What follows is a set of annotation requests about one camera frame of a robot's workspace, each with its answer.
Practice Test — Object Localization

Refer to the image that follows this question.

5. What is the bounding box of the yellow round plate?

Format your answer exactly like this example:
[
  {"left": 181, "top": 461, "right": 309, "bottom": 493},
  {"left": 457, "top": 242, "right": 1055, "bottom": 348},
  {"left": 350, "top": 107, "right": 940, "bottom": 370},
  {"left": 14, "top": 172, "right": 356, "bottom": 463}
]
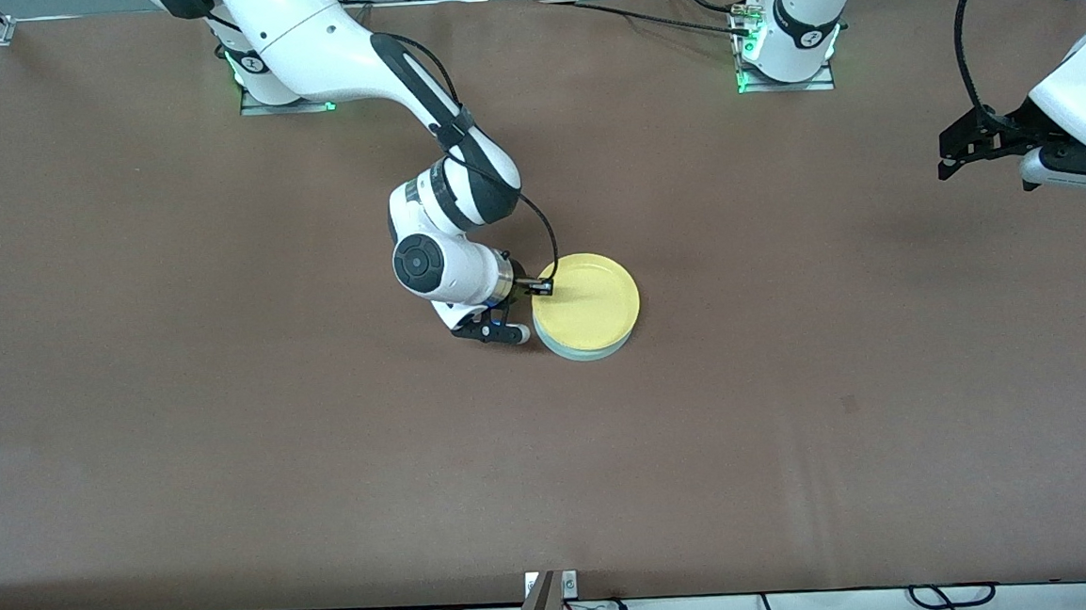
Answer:
[{"left": 529, "top": 250, "right": 645, "bottom": 356}]

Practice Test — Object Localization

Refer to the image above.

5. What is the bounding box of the pale green round plate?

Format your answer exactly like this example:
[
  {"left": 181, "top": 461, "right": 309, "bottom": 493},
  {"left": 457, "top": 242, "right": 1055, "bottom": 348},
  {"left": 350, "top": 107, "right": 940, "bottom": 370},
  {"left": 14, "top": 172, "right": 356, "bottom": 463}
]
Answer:
[{"left": 535, "top": 323, "right": 638, "bottom": 365}]

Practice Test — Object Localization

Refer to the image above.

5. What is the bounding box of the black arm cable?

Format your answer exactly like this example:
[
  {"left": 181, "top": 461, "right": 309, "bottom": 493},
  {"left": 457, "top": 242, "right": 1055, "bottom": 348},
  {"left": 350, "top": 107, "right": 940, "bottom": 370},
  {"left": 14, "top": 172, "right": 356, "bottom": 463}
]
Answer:
[
  {"left": 439, "top": 139, "right": 564, "bottom": 293},
  {"left": 951, "top": 0, "right": 1029, "bottom": 135}
]

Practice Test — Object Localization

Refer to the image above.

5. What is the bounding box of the thin black table cable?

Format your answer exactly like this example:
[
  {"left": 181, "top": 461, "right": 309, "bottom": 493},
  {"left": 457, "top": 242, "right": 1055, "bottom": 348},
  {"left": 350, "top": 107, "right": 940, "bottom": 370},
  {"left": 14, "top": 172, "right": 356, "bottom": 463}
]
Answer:
[
  {"left": 663, "top": 0, "right": 738, "bottom": 18},
  {"left": 543, "top": 0, "right": 754, "bottom": 49}
]

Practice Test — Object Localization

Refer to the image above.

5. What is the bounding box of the white metal bracket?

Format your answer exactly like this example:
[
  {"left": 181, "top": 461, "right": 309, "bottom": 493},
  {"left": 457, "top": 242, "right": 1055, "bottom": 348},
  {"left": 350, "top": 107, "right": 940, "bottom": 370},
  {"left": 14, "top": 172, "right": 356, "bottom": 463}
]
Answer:
[{"left": 523, "top": 569, "right": 581, "bottom": 602}]

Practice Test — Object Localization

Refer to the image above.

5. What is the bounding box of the black cable loop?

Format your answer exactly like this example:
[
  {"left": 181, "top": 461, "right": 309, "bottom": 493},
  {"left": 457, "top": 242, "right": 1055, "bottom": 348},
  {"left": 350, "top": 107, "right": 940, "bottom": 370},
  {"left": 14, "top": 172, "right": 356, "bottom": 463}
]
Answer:
[{"left": 907, "top": 579, "right": 999, "bottom": 610}]

